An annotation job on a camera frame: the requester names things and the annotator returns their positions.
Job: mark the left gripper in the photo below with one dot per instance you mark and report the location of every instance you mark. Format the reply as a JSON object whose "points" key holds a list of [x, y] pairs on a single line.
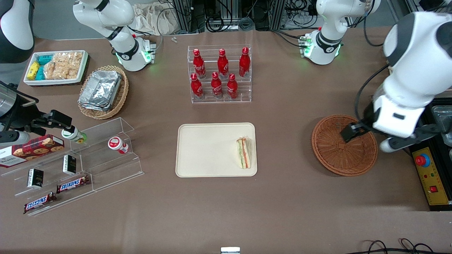
{"points": [[366, 120]]}

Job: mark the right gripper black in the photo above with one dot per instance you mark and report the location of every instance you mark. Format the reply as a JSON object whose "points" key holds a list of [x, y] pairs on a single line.
{"points": [[22, 116]]}

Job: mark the triangular sandwich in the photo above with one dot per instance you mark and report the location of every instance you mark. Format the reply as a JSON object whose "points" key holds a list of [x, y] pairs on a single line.
{"points": [[243, 153]]}

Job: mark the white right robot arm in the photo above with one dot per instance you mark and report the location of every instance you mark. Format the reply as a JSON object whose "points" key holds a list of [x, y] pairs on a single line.
{"points": [[123, 53]]}

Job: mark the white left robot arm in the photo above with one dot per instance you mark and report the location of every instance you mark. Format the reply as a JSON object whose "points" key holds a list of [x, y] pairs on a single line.
{"points": [[420, 46]]}

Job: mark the brown round wicker basket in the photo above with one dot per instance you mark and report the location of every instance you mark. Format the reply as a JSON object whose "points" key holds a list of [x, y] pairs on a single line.
{"points": [[335, 155]]}

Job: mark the white rectangular snack tray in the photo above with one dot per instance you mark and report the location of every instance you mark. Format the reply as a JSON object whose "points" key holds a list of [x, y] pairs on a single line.
{"points": [[56, 82]]}

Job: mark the light wicker basket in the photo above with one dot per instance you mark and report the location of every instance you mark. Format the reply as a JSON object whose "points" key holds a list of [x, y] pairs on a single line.
{"points": [[122, 95]]}

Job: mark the cream rectangular plastic tray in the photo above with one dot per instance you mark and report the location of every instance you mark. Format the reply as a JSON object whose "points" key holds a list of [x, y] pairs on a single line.
{"points": [[212, 151]]}

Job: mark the green sunflower drink bottle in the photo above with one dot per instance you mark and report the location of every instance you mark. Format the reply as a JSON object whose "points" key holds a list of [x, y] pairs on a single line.
{"points": [[72, 134]]}

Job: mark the red tartan cookie box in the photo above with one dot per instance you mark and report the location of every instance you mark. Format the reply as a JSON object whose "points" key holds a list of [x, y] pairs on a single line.
{"points": [[35, 148]]}

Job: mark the small black chocolate box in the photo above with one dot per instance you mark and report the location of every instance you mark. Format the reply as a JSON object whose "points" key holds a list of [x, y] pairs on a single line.
{"points": [[35, 178], [69, 165]]}

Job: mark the teal snack packet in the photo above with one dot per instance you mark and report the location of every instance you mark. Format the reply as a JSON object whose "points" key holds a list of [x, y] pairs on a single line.
{"points": [[40, 73], [45, 59]]}

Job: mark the clear bag of crackers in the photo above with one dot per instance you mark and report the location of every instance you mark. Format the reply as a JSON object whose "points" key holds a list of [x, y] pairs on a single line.
{"points": [[58, 72], [67, 58]]}

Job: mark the yellow snack packet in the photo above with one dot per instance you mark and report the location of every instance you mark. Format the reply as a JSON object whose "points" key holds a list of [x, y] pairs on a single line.
{"points": [[33, 70]]}

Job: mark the stack of foil trays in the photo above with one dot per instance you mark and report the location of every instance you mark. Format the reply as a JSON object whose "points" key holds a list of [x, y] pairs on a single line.
{"points": [[100, 90]]}

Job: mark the Snickers chocolate bar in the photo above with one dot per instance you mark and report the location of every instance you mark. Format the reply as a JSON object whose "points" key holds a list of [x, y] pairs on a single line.
{"points": [[72, 184], [39, 203]]}

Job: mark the red lidded yogurt cup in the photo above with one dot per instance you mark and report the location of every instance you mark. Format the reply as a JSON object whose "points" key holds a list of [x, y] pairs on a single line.
{"points": [[116, 143]]}

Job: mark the clear acrylic stepped shelf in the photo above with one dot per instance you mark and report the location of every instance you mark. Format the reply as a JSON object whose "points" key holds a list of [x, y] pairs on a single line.
{"points": [[106, 165]]}

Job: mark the red emergency stop button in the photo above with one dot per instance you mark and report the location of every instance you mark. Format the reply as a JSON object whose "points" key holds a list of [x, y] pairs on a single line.
{"points": [[422, 160]]}

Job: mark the steel food pan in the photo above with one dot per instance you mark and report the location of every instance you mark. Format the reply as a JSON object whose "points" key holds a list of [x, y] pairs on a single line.
{"points": [[445, 116]]}

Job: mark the yellow control box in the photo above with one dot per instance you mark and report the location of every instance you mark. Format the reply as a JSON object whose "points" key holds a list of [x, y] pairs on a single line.
{"points": [[436, 176]]}

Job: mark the red cola bottle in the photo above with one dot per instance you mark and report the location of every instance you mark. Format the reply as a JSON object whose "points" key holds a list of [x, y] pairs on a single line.
{"points": [[232, 86], [198, 63], [222, 63], [216, 85], [244, 62], [196, 86]]}

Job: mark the beige cloth bag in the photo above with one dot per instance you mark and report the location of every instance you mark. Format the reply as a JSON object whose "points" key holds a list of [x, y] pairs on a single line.
{"points": [[152, 21]]}

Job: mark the clear acrylic bottle rack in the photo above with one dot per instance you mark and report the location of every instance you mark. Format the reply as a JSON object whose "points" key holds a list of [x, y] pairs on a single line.
{"points": [[210, 53]]}

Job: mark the small white box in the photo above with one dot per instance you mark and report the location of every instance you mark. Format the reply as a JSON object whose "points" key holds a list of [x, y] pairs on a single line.
{"points": [[230, 251]]}

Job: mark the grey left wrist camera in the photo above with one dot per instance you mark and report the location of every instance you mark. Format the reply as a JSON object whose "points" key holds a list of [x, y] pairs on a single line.
{"points": [[392, 144]]}

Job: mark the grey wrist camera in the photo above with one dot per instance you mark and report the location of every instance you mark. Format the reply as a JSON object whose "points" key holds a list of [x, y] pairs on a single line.
{"points": [[14, 137], [392, 144]]}

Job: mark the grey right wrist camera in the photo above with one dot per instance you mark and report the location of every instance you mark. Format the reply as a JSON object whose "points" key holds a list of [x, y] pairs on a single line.
{"points": [[14, 137]]}

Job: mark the aluminium frame post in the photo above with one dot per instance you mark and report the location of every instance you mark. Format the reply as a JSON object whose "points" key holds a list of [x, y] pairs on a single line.
{"points": [[185, 16], [277, 14]]}

